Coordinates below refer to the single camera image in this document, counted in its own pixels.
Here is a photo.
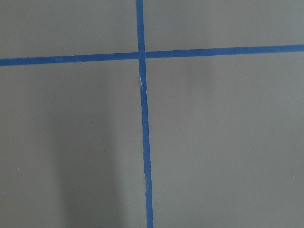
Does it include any blue tape strip crosswise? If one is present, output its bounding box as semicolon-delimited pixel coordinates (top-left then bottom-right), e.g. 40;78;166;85
0;45;304;67

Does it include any blue tape strip lengthwise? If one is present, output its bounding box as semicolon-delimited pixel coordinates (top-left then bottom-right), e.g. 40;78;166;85
136;0;154;228

